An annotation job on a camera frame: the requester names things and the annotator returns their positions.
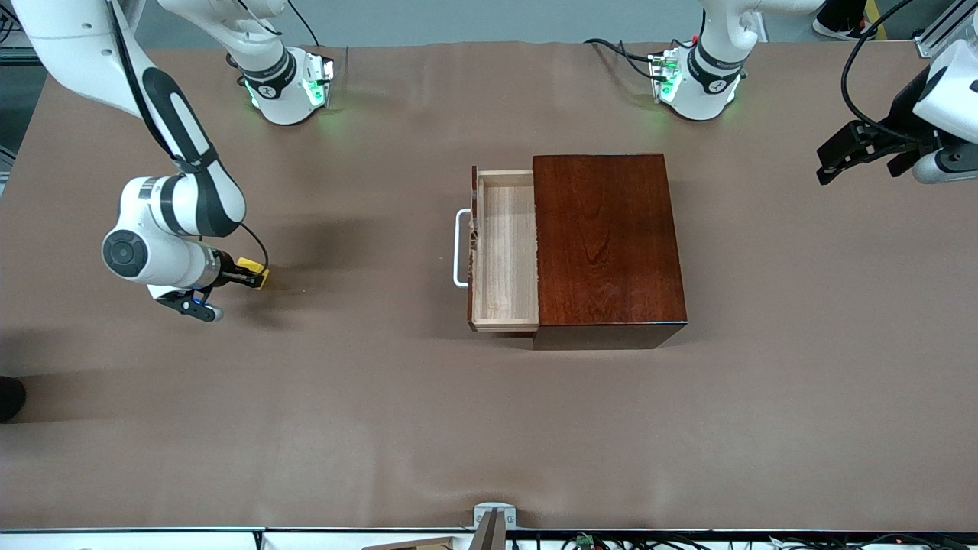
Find wooden drawer with white handle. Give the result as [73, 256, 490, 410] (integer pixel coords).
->
[454, 167, 541, 337]

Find aluminium profile beam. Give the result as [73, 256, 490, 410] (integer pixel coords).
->
[915, 0, 978, 58]

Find yellow wooden block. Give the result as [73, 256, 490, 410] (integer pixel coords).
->
[235, 257, 270, 290]

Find black shoe with orange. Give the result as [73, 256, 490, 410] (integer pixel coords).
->
[812, 0, 877, 41]

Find black left base cables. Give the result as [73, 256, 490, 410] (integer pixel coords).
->
[585, 37, 658, 81]

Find black right base cable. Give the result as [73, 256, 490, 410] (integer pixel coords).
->
[287, 0, 322, 47]

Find brown table cloth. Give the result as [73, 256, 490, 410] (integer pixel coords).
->
[0, 42, 978, 532]

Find dark brown wooden cabinet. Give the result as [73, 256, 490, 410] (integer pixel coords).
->
[531, 153, 688, 351]

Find black round knob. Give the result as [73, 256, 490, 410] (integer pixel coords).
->
[0, 377, 27, 423]

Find tan board piece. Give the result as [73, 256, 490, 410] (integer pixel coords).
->
[361, 536, 459, 550]

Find grey metal camera bracket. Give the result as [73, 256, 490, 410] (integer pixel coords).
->
[468, 502, 517, 550]

